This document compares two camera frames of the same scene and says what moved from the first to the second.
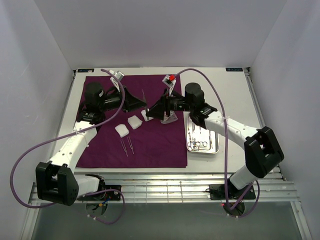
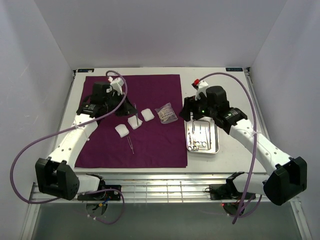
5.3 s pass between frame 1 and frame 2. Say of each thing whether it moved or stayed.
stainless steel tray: stayed
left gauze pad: stayed
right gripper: moved
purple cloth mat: stayed
